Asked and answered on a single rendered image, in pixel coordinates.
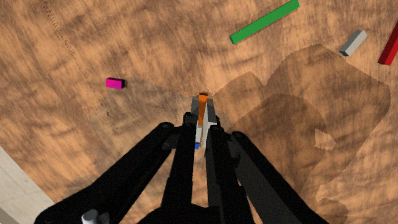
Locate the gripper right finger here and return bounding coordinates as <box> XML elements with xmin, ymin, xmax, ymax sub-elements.
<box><xmin>203</xmin><ymin>98</ymin><xmax>329</xmax><ymax>224</ymax></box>

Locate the grey rod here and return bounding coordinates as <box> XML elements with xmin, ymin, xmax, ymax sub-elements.
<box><xmin>339</xmin><ymin>30</ymin><xmax>368</xmax><ymax>56</ymax></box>
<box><xmin>195</xmin><ymin>125</ymin><xmax>202</xmax><ymax>142</ymax></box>

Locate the green rod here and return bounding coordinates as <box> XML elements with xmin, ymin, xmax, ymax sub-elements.
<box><xmin>229</xmin><ymin>0</ymin><xmax>300</xmax><ymax>44</ymax></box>

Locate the magenta block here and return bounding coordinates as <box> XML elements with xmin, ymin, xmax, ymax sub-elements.
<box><xmin>106</xmin><ymin>78</ymin><xmax>125</xmax><ymax>89</ymax></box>

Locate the red rod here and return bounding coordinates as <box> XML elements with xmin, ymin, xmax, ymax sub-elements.
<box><xmin>377</xmin><ymin>21</ymin><xmax>398</xmax><ymax>65</ymax></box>

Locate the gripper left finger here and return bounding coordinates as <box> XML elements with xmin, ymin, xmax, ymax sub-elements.
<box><xmin>34</xmin><ymin>96</ymin><xmax>199</xmax><ymax>224</ymax></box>

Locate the orange rod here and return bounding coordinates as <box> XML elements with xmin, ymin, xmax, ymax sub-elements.
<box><xmin>198</xmin><ymin>92</ymin><xmax>208</xmax><ymax>126</ymax></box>

